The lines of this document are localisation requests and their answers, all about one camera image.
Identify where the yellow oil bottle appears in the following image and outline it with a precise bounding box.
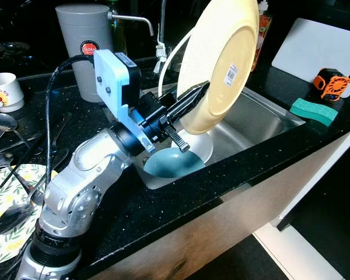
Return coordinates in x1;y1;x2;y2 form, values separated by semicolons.
107;0;129;56

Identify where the green sponge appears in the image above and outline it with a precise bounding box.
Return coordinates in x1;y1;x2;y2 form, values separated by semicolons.
290;97;340;127

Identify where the white cutting board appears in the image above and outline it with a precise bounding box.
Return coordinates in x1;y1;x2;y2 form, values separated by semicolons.
271;17;350;98

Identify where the stainless steel sink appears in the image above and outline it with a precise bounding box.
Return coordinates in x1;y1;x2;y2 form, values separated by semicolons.
128;82;307;190

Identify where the grey water dispenser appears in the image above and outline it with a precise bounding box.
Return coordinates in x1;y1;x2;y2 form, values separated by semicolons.
55;3;156;104

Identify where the large steel spoon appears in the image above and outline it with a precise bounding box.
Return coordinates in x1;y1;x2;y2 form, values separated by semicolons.
0;185;46;236

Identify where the white mug red print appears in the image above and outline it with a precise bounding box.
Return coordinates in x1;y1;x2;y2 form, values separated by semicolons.
0;72;25;113

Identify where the steel faucet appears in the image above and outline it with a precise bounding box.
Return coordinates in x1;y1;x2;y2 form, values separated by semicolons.
156;0;171;64

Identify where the orange dish soap bottle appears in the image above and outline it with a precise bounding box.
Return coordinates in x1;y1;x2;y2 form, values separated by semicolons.
254;0;274;72

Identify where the long white hose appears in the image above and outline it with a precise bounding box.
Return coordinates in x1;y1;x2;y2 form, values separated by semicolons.
157;26;196;99

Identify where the white bowl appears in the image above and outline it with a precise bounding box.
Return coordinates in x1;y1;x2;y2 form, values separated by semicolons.
174;127;214;165

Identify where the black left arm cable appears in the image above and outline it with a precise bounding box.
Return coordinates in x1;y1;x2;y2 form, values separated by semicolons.
44;54;97;202

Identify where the brown base cabinet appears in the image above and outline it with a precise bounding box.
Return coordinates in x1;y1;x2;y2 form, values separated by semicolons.
87;125;350;280

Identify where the light blue plate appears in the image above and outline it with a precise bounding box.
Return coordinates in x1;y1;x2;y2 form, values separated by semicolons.
143;146;207;179

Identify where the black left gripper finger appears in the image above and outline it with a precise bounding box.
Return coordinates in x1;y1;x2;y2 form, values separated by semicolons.
170;105;194;124
174;82;211;111

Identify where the black handled utensil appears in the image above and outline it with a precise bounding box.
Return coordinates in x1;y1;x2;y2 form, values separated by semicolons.
44;112;74;149
0;147;71;190

